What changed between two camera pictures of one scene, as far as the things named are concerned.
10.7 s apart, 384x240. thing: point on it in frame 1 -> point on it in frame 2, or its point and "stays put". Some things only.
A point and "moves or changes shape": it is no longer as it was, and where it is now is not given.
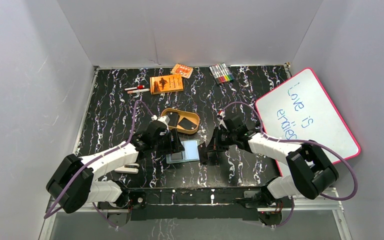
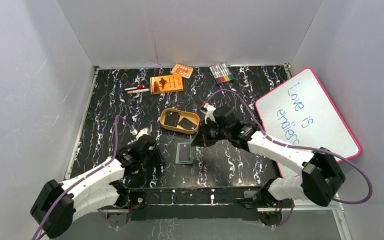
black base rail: [232, 204] stays put
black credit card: [203, 153] -> [184, 152]
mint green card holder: [191, 153] moves or changes shape
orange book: [166, 84] stays put
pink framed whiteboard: [300, 109] stays put
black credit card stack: [174, 118] stays put
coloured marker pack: [221, 73] stays put
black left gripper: [173, 145] -> [153, 156]
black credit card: [187, 124] stays put
